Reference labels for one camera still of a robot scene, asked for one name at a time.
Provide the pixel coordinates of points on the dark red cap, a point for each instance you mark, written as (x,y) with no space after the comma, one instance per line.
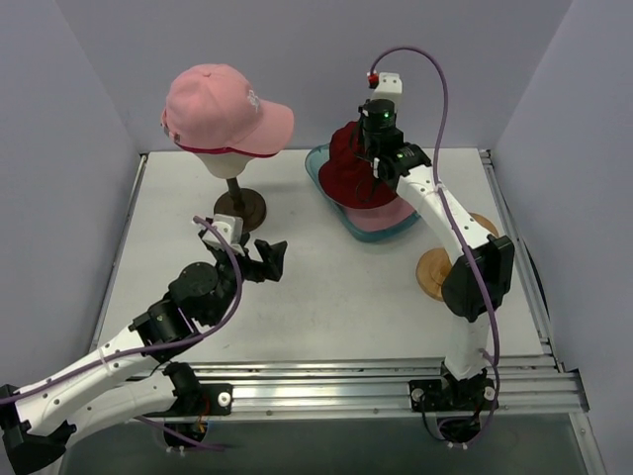
(346,178)

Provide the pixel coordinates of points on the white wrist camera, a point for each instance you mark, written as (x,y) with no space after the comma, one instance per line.
(222,232)
(386,85)

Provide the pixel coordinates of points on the light pink cap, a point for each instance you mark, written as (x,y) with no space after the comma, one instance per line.
(214,106)

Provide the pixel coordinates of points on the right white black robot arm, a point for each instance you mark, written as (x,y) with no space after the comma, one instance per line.
(470,297)

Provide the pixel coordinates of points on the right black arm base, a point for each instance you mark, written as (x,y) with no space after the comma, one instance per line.
(452,412)

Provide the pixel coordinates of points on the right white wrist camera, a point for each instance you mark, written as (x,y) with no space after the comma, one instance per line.
(386,85)

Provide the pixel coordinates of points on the wooden egg-shaped hat stand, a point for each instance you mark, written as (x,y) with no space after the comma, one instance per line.
(435,265)

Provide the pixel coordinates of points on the aluminium front rail frame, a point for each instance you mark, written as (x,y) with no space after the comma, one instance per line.
(320,363)

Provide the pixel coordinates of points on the cream fabric mannequin head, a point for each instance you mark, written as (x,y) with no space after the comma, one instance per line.
(225,166)

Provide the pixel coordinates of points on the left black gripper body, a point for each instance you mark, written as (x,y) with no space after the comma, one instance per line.
(252,267)

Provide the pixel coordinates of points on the dark round mannequin stand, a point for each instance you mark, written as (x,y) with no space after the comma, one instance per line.
(243,203)

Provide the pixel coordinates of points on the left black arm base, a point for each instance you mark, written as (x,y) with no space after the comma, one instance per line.
(194,399)

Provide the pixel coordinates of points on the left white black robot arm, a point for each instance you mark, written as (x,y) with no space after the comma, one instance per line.
(134,373)

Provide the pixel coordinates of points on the magenta baseball cap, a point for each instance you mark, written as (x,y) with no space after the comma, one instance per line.
(225,150)

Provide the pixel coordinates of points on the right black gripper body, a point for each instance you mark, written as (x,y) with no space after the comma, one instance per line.
(372,149)

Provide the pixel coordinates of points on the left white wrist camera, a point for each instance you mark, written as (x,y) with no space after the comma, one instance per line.
(222,232)

